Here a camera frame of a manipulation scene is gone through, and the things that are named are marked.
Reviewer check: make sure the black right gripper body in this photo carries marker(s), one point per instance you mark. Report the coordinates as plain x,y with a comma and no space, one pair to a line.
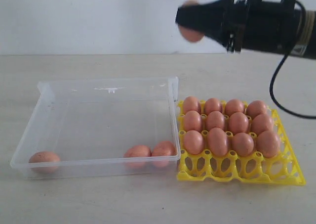
260,25

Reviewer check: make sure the brown egg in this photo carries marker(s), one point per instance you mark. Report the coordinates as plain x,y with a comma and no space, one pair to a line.
268,143
256,108
238,123
261,123
137,151
164,148
188,34
193,142
242,144
233,106
45,157
192,121
215,119
218,142
212,104
191,103

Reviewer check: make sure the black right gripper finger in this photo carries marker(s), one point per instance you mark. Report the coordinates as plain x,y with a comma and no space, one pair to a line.
219,3
214,22

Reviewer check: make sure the clear plastic bin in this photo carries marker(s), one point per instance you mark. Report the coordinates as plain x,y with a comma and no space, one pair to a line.
90,124

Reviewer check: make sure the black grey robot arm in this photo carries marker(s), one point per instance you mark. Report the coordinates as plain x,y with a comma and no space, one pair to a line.
305,44

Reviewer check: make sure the yellow plastic egg tray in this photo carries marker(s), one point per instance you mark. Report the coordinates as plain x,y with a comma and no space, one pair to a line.
282,169

